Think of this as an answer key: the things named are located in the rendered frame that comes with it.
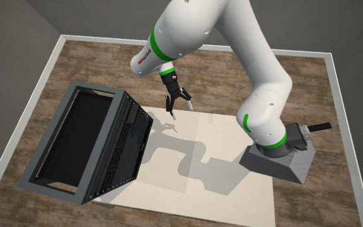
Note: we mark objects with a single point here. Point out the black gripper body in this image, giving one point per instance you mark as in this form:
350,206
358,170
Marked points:
173,88

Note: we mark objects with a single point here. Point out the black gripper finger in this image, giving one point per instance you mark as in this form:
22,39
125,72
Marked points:
187,97
169,105

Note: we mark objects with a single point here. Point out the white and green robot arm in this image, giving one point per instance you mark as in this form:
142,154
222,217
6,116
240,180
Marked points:
184,27

